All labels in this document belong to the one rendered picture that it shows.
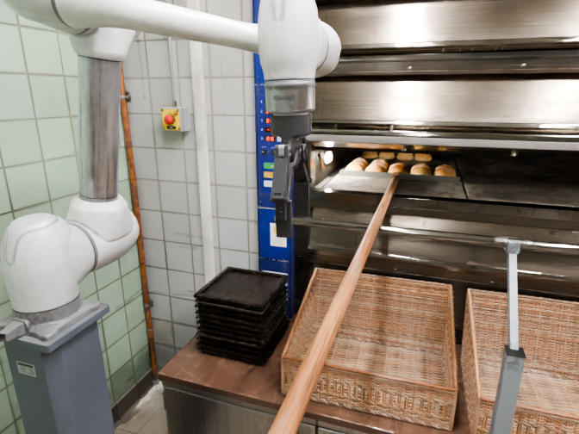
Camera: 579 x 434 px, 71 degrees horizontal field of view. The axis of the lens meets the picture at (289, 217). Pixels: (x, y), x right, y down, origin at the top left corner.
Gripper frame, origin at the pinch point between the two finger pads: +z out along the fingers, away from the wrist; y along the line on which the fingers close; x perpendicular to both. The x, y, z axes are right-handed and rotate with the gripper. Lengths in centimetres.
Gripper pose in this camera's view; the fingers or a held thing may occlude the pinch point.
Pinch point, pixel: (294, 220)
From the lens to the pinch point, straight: 79.5
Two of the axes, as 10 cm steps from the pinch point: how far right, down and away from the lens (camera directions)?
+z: 0.3, 9.5, 3.0
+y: -2.7, 3.0, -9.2
